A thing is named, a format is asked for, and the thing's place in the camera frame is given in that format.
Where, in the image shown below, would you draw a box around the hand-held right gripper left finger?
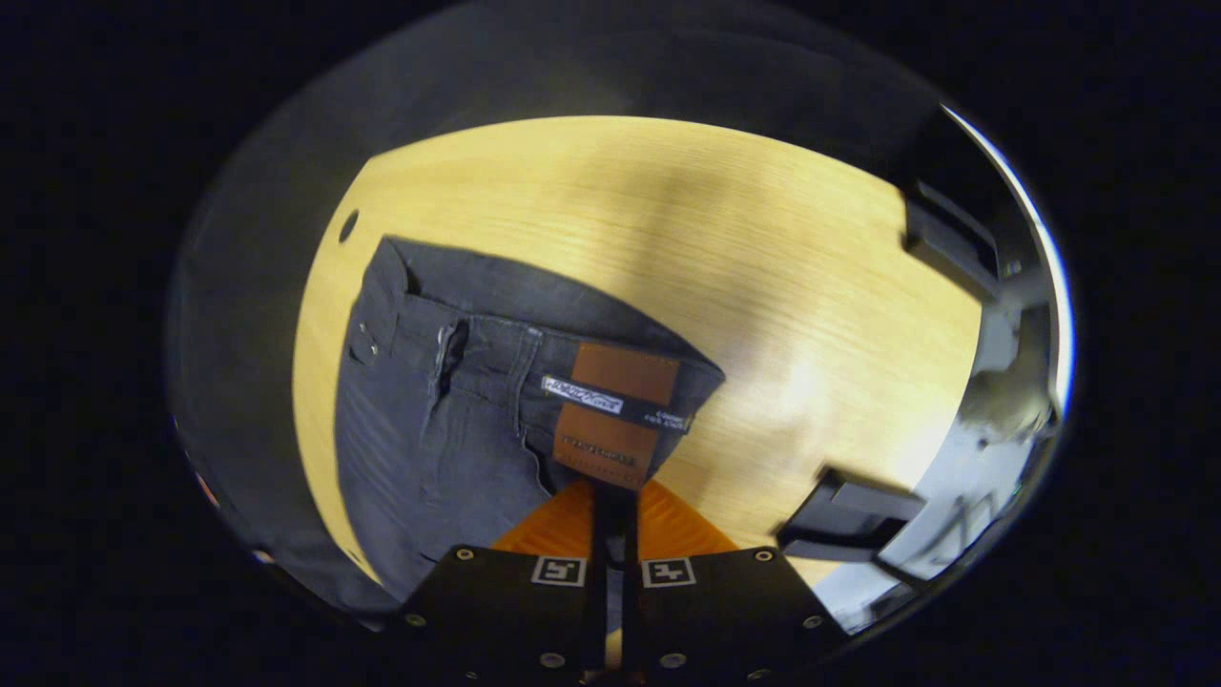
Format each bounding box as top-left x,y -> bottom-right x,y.
399,479 -> 611,677

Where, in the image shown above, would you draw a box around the black furniture part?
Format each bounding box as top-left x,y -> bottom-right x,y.
900,177 -> 1004,306
776,467 -> 928,566

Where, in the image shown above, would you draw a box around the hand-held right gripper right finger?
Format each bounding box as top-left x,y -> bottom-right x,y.
609,479 -> 852,680

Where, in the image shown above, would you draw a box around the dark grey jeans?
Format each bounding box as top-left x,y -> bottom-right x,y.
332,235 -> 727,612

